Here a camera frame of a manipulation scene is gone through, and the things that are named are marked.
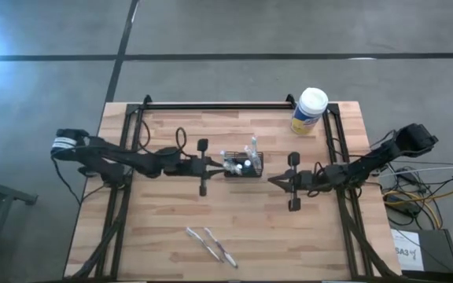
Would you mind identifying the purple toothbrush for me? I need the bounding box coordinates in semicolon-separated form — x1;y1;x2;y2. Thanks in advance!
204;226;238;270

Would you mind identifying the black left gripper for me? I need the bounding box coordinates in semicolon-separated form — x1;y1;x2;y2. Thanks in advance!
182;139;227;197

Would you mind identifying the black metal table frame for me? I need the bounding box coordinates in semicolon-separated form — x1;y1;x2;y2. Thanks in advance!
68;94;400;281

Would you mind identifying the yellow blue wipes canister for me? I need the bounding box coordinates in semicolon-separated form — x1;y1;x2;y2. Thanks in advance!
289;86;330;136

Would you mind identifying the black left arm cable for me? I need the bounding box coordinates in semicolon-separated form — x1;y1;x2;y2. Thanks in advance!
139;119;189;156

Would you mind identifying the dark-handled wrapped toothbrush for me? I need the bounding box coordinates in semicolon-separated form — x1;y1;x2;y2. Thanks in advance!
186;226;225;263

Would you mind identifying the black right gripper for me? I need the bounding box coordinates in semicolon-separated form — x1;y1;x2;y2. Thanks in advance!
267;152;314;212

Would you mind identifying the white paper sheet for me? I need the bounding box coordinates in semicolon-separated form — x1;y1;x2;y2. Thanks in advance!
391;230;425;272

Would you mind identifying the dark grey box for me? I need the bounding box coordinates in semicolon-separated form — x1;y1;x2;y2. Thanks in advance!
391;229;453;273

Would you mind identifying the black wire caddy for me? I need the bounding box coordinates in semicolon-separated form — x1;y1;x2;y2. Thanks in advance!
223;151;264;178

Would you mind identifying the white cable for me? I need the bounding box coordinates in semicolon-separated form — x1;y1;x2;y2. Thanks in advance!
379;164;453;177

